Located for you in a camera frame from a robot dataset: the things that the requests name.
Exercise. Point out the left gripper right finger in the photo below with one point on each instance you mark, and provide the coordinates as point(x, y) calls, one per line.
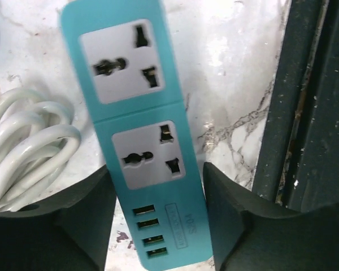
point(249, 232)

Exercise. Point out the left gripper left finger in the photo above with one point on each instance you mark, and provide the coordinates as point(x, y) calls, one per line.
point(69, 230)

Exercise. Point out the teal power strip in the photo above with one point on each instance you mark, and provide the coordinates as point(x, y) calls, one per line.
point(123, 57)

